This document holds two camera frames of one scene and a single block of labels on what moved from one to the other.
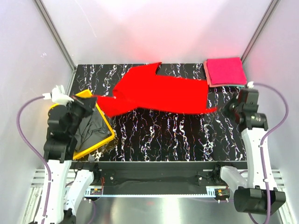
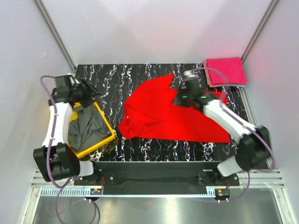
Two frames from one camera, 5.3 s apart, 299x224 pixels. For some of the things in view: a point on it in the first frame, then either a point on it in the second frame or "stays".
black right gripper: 234,99 to 177,101
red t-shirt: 142,88 to 150,112
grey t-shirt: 92,129 stays
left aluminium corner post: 56,34 stays
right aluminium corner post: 259,31 stays
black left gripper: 88,103 to 91,92
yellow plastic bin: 85,94 stays
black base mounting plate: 156,175 stays
